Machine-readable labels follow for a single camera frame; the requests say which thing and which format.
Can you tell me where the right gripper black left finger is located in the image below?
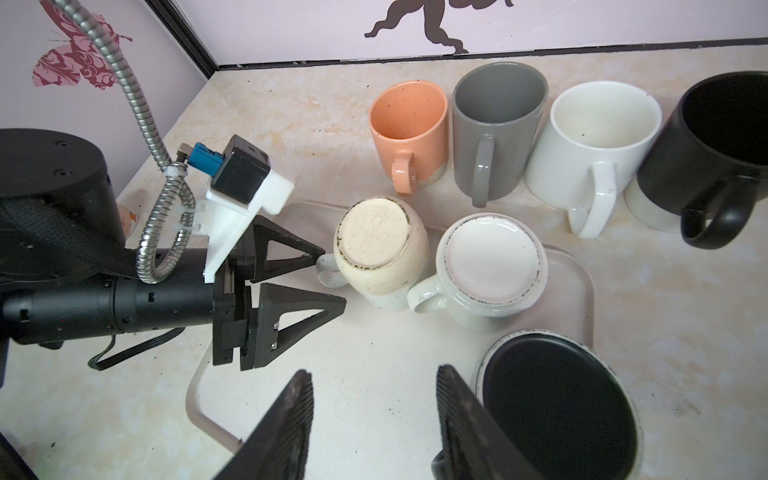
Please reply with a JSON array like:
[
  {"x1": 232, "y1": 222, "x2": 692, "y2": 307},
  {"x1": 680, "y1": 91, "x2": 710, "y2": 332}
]
[{"x1": 216, "y1": 370, "x2": 314, "y2": 479}]

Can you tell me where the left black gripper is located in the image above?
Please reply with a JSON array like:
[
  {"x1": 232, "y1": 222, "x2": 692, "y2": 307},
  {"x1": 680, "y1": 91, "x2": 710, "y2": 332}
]
[{"x1": 212, "y1": 215, "x2": 347, "y2": 371}]

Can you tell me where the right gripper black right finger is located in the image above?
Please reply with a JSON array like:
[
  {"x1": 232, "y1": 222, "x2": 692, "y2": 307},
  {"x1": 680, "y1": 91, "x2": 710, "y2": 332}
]
[{"x1": 431, "y1": 365, "x2": 543, "y2": 479}]

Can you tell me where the cream mug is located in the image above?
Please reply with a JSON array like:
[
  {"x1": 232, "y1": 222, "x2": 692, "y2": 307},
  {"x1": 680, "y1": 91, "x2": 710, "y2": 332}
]
[{"x1": 316, "y1": 196, "x2": 429, "y2": 311}]

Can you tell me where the peach orange mug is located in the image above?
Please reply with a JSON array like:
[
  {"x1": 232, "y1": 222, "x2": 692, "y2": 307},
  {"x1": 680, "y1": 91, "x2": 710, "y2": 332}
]
[{"x1": 368, "y1": 80, "x2": 449, "y2": 196}]

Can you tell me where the grey mug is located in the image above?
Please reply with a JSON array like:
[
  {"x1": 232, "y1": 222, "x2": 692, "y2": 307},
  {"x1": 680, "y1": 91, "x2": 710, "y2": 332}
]
[{"x1": 452, "y1": 62, "x2": 549, "y2": 208}]

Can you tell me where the black mug white base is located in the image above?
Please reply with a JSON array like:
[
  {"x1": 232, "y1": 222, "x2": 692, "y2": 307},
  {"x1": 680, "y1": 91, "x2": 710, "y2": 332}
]
[{"x1": 625, "y1": 71, "x2": 767, "y2": 250}]

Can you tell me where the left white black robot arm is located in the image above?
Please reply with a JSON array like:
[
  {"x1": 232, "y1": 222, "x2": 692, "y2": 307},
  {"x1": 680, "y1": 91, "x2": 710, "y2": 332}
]
[{"x1": 1, "y1": 128, "x2": 346, "y2": 371}]

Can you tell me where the translucent plastic tray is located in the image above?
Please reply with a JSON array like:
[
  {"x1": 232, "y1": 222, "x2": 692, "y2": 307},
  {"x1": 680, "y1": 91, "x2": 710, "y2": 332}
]
[{"x1": 186, "y1": 202, "x2": 594, "y2": 452}]

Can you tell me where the orange tin can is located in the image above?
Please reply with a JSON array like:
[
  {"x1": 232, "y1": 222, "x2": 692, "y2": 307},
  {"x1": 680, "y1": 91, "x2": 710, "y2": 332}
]
[{"x1": 117, "y1": 204, "x2": 138, "y2": 239}]

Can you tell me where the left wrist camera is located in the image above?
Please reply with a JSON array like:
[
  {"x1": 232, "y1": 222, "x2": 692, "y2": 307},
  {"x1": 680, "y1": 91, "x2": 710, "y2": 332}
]
[{"x1": 178, "y1": 135, "x2": 294, "y2": 284}]

